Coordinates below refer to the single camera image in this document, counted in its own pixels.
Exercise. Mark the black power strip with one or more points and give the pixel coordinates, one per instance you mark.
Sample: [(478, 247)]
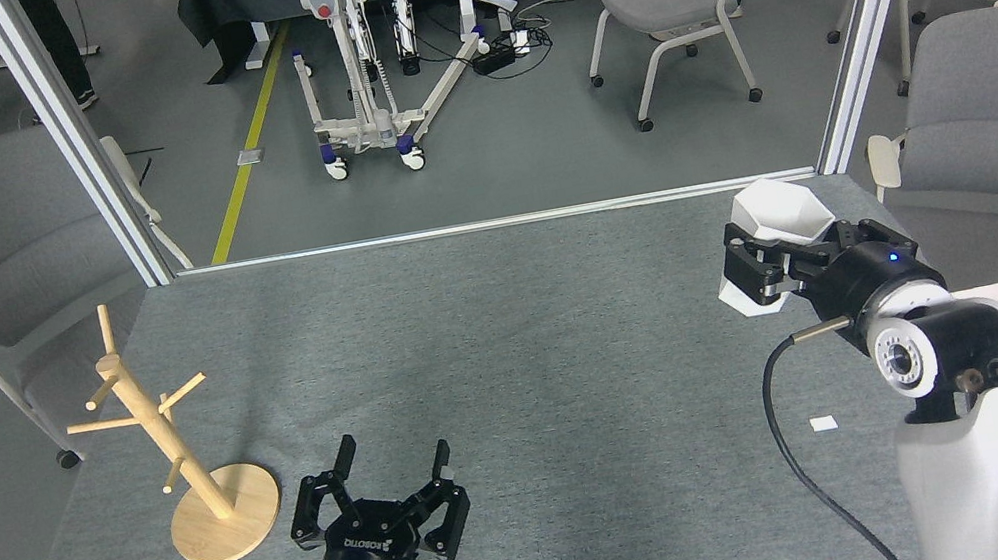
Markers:
[(494, 58)]

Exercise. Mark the metal floor plate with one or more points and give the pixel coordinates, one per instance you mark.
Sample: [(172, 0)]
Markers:
[(250, 156)]

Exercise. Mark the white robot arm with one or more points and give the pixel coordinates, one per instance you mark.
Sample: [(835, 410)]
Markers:
[(986, 462)]

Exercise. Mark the silver table edge rail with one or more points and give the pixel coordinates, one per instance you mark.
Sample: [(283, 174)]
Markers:
[(500, 222)]

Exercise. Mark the white hexagonal cup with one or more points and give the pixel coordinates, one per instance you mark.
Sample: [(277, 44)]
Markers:
[(781, 207)]

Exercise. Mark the small white label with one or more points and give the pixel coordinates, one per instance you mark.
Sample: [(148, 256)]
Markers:
[(823, 423)]

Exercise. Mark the white wheeled stand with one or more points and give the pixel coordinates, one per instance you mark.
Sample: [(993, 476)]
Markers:
[(367, 125)]

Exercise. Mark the person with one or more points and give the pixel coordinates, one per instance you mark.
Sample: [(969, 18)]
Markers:
[(58, 39)]

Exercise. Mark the wooden cup rack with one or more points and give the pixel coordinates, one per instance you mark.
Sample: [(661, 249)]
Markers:
[(226, 528)]

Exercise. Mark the silver frame post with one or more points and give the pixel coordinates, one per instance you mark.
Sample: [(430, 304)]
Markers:
[(75, 138), (869, 5)]

